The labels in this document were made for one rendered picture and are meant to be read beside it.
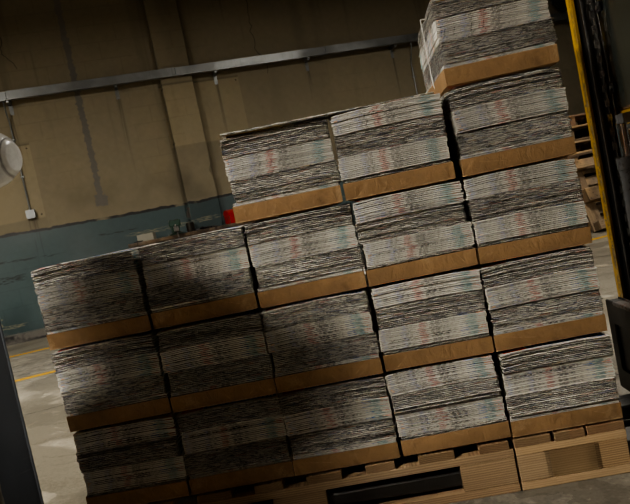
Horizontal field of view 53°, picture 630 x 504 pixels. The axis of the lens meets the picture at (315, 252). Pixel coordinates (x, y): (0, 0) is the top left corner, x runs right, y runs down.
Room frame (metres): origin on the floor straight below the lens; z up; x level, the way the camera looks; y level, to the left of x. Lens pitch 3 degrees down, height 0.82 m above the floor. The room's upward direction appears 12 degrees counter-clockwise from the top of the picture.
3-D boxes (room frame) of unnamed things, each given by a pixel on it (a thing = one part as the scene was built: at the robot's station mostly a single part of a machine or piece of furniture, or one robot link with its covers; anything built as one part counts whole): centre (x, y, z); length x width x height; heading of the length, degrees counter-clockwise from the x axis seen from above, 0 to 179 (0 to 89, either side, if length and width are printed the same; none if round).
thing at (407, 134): (1.82, -0.26, 0.95); 0.38 x 0.29 x 0.23; 175
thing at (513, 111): (1.80, -0.56, 0.65); 0.39 x 0.30 x 1.29; 176
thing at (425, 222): (1.85, 0.16, 0.42); 1.17 x 0.39 x 0.83; 86
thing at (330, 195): (1.84, 0.04, 0.86); 0.38 x 0.29 x 0.04; 178
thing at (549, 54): (1.80, -0.56, 0.63); 0.38 x 0.29 x 0.97; 176
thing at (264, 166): (1.85, 0.03, 0.95); 0.38 x 0.29 x 0.23; 178
